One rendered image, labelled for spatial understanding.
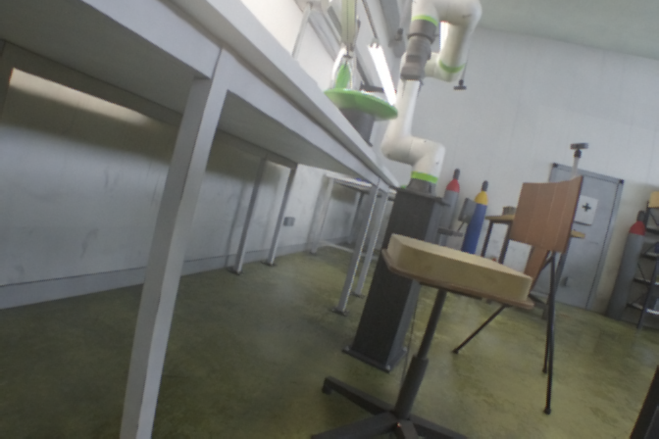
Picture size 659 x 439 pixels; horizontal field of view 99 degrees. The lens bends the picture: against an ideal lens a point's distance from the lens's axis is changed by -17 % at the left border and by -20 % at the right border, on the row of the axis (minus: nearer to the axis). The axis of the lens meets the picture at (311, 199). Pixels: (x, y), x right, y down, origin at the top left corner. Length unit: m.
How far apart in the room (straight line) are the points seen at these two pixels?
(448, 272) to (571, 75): 6.13
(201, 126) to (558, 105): 6.28
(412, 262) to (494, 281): 0.21
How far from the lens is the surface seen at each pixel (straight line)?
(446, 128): 6.09
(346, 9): 1.36
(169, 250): 0.55
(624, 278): 6.37
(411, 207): 1.53
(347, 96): 1.23
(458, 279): 0.86
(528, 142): 6.24
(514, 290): 0.92
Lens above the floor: 0.69
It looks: 1 degrees down
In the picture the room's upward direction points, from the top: 15 degrees clockwise
